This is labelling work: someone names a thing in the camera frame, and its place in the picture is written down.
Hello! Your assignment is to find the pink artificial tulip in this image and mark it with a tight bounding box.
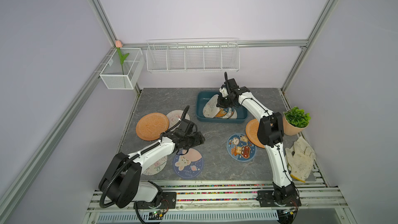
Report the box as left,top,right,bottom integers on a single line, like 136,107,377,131
115,40,130,75

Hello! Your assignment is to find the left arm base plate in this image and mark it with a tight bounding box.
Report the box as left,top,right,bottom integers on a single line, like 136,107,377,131
135,191,177,209

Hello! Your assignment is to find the white pink floral coaster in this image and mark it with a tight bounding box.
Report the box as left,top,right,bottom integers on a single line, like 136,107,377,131
142,156,167,176

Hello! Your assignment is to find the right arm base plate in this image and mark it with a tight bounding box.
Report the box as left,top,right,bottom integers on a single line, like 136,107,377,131
256,190,302,207

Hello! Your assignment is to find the white mesh box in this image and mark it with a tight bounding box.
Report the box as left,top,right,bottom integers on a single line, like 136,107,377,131
99,48,145,90

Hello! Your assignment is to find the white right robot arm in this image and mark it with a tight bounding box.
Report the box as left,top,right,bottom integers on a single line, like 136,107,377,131
217,73,301,207

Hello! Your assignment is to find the pink striped bunny coaster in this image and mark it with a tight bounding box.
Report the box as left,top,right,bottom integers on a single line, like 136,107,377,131
166,110,183,129

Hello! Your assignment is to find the green potted plant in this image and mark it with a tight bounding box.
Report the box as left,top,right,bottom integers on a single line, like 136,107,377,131
283,106,311,136

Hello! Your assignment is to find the white flowers bunny coaster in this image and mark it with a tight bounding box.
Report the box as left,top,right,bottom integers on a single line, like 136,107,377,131
229,109,237,119

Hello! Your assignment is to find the teal plastic storage box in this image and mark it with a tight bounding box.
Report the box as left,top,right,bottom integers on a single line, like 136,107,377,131
195,91,249,123

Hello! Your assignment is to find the white wire basket shelf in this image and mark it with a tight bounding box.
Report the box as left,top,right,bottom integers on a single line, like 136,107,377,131
146,38,240,73

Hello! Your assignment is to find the small blue coaster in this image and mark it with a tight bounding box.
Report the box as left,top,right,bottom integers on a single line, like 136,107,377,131
226,133,256,162

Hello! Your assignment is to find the orange blue bears coaster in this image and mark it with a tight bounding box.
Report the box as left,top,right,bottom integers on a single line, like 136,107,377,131
214,107,234,119

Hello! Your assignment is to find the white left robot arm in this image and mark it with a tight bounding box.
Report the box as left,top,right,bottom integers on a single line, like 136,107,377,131
98,119,205,208

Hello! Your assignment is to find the purple pink bunny coaster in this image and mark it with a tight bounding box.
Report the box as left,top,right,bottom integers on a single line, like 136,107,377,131
173,149,204,179

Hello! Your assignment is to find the white butterfly coaster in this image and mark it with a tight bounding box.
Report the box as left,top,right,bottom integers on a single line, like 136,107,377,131
203,94,220,118

